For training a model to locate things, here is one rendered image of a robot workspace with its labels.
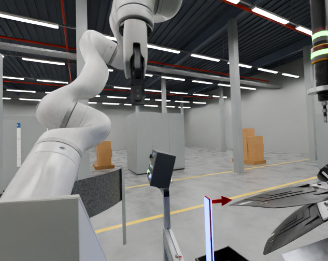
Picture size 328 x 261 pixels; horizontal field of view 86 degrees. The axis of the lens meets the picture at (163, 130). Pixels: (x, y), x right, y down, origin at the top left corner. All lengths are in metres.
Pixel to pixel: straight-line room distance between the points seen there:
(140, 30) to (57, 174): 0.35
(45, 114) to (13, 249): 0.37
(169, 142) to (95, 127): 6.33
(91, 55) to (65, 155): 0.46
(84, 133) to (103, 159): 7.76
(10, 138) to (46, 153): 5.87
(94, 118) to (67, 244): 0.39
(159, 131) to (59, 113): 6.15
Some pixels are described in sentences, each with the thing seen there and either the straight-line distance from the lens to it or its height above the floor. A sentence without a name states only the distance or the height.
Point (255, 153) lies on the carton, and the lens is 8.69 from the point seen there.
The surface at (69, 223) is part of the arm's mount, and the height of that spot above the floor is 1.21.
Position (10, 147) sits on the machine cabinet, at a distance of 6.35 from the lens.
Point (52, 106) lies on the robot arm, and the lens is 0.63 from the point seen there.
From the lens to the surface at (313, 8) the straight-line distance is 0.73.
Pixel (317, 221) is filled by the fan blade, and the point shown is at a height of 1.07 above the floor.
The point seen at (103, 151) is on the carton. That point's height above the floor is 0.75.
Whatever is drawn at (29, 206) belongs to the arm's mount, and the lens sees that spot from 0.35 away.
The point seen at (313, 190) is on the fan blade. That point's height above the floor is 1.19.
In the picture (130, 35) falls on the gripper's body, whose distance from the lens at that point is 0.41.
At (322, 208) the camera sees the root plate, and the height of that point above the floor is 1.10.
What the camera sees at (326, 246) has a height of 1.05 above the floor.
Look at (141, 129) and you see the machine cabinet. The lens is 6.44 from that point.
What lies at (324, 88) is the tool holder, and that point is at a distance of 0.63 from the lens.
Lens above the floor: 1.34
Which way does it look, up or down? 2 degrees up
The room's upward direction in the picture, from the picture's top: 2 degrees counter-clockwise
